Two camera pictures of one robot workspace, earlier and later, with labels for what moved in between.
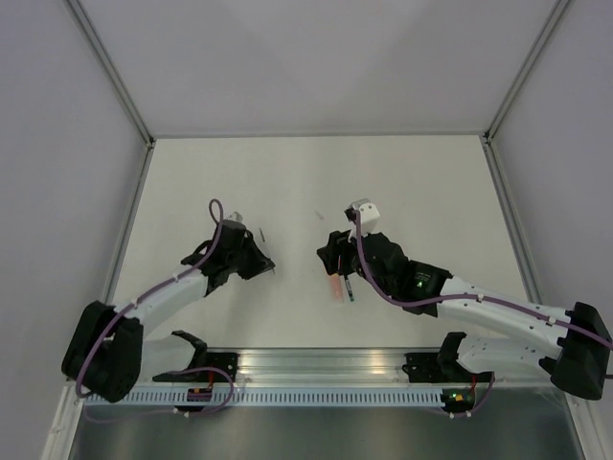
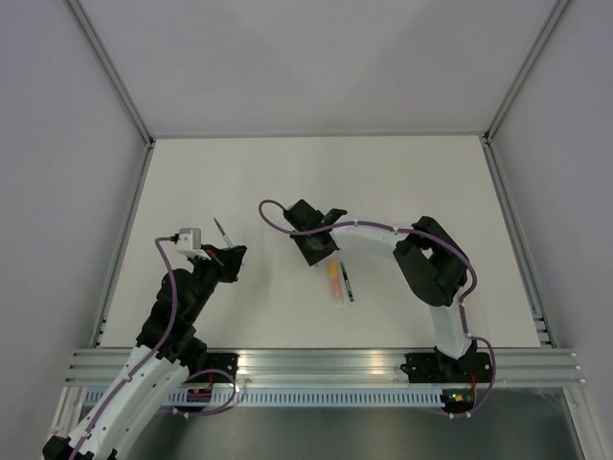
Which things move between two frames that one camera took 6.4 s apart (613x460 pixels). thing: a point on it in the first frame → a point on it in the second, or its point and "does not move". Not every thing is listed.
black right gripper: [340, 243] → [311, 257]
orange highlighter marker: [336, 288] does not move
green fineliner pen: [350, 291] does not move
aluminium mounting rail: [322, 366] does not move
